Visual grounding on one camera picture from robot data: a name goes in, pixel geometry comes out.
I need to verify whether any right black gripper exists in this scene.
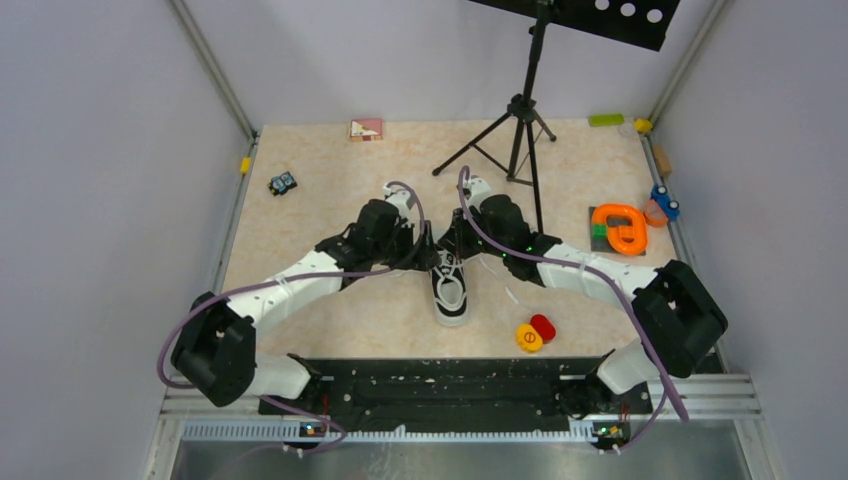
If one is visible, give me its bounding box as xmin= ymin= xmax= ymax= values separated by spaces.
xmin=438 ymin=205 xmax=509 ymax=261

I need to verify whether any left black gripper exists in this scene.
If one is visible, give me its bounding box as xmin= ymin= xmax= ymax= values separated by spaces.
xmin=371 ymin=219 xmax=441 ymax=272

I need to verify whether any white shoelace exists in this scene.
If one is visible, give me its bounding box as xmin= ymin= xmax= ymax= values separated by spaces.
xmin=433 ymin=250 xmax=531 ymax=313

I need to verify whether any black white canvas sneaker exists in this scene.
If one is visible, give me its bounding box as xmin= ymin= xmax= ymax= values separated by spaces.
xmin=430 ymin=250 xmax=468 ymax=328

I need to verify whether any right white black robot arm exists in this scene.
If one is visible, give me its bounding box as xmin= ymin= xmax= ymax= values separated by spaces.
xmin=455 ymin=192 xmax=728 ymax=378

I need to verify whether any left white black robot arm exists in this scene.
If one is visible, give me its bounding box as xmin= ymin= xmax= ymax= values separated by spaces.
xmin=160 ymin=198 xmax=437 ymax=414

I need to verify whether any black tripod stand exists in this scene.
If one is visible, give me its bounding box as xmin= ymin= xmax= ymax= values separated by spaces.
xmin=431 ymin=1 xmax=557 ymax=233

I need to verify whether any dark grey square plate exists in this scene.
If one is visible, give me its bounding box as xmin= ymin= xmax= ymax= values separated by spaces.
xmin=588 ymin=206 xmax=647 ymax=258

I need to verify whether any red plastic cylinder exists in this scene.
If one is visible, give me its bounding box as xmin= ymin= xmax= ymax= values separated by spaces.
xmin=530 ymin=314 xmax=557 ymax=344

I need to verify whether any pink tangram puzzle box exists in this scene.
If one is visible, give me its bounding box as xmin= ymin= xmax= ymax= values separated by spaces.
xmin=349 ymin=118 xmax=384 ymax=142

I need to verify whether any small blue black toy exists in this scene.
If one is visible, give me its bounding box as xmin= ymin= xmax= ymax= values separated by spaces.
xmin=268 ymin=171 xmax=298 ymax=196

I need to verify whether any yellow plastic cylinder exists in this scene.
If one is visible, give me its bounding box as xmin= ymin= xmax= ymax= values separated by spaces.
xmin=515 ymin=323 xmax=544 ymax=353

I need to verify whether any green rectangular block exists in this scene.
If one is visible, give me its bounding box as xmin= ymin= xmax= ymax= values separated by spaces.
xmin=587 ymin=113 xmax=626 ymax=128

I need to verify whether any orange translucent cup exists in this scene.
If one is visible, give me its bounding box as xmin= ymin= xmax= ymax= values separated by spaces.
xmin=643 ymin=200 xmax=669 ymax=228

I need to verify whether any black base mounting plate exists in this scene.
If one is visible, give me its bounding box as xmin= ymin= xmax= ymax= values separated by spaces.
xmin=290 ymin=357 xmax=654 ymax=433

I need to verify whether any blue toy car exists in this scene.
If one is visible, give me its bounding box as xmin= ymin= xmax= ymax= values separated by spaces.
xmin=651 ymin=184 xmax=680 ymax=222

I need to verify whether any yellow corner block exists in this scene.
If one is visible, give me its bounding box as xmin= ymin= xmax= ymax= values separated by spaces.
xmin=632 ymin=118 xmax=654 ymax=134

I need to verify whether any black perforated stand tray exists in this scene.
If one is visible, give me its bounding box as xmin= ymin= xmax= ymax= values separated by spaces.
xmin=477 ymin=0 xmax=680 ymax=51

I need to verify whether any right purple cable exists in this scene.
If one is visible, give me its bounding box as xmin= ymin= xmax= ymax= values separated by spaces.
xmin=457 ymin=165 xmax=690 ymax=452

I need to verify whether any purple cable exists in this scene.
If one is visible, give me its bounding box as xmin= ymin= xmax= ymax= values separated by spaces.
xmin=457 ymin=165 xmax=690 ymax=452
xmin=156 ymin=180 xmax=427 ymax=458

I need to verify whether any wooden block on frame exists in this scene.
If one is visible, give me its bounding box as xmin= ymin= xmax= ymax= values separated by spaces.
xmin=652 ymin=144 xmax=673 ymax=178

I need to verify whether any white slotted cable duct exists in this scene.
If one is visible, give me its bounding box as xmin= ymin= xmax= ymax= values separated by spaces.
xmin=182 ymin=420 xmax=597 ymax=443

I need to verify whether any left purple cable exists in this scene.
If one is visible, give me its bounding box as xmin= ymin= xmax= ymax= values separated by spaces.
xmin=156 ymin=180 xmax=427 ymax=458

